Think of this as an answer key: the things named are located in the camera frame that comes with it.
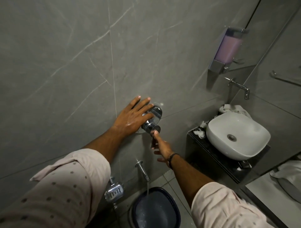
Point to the person's left hand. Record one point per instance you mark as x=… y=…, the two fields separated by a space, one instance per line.
x=129 y=121

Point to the person's right hand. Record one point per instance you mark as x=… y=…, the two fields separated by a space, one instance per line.
x=163 y=148

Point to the person's left middle finger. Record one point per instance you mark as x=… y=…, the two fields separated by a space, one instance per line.
x=147 y=110

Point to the person's left little finger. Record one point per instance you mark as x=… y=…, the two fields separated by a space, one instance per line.
x=135 y=101

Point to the chrome wall mixer valve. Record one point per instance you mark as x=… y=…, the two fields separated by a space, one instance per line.
x=152 y=119

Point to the person's right forearm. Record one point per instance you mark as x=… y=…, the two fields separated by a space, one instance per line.
x=188 y=178

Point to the person's left forearm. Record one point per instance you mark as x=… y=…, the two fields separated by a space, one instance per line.
x=103 y=143

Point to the black wrist band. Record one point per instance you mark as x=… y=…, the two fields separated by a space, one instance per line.
x=172 y=159

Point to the crumpled white tissue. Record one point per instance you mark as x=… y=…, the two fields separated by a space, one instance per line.
x=199 y=131

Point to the black vanity counter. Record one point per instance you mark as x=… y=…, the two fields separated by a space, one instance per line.
x=207 y=157

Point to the chrome angle valve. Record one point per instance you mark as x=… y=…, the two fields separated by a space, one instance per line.
x=112 y=180

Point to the white crumpled cloth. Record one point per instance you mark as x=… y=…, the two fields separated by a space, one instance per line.
x=237 y=110

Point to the white ceramic wash basin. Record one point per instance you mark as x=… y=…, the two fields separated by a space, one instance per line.
x=237 y=138

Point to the chrome basin tap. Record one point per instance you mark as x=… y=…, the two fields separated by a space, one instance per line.
x=239 y=85

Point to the dark blue bucket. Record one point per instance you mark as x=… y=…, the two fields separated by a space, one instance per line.
x=156 y=209

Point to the pink dotted shirt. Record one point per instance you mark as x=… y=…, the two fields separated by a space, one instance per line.
x=58 y=192

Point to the chrome wall spout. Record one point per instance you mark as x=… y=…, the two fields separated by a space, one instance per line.
x=142 y=170

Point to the wall soap dispenser pink liquid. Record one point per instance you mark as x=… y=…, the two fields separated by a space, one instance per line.
x=227 y=50

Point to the wall mirror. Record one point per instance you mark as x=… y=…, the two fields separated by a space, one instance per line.
x=282 y=47

